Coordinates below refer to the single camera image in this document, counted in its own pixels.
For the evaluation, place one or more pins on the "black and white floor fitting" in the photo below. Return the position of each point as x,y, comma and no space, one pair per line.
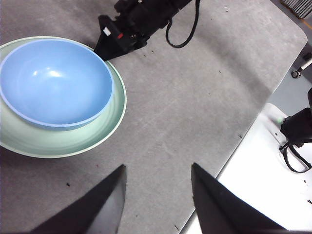
296,73

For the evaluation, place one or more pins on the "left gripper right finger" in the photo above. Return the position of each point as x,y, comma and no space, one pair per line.
219,209

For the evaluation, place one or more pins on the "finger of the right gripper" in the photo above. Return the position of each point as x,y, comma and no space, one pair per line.
109,48

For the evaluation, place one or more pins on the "grey ribbed grille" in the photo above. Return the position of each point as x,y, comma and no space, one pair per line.
298,7

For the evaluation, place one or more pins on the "blue ribbed bowl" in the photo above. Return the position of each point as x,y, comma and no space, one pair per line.
56,85

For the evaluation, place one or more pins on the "green round plate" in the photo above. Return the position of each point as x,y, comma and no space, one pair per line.
61,141

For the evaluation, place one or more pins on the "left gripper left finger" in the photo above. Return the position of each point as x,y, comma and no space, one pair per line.
97,207

